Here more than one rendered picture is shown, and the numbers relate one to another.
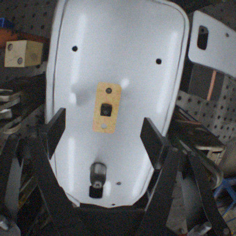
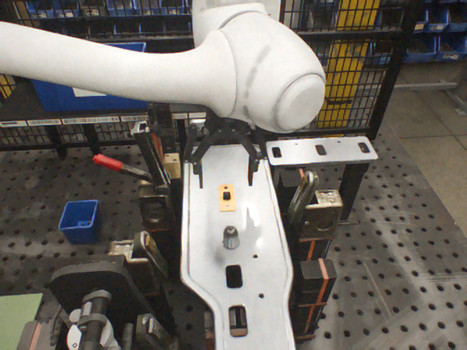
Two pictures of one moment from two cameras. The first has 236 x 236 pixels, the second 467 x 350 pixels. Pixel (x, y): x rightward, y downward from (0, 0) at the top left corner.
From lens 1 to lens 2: 0.74 m
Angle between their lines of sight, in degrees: 67
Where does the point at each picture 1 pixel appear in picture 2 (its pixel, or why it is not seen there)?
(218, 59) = (295, 157)
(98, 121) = (222, 204)
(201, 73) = (289, 173)
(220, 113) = (412, 266)
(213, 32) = (283, 147)
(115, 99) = (231, 190)
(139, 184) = (279, 255)
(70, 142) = (203, 223)
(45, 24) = not seen: hidden behind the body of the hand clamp
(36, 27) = (135, 223)
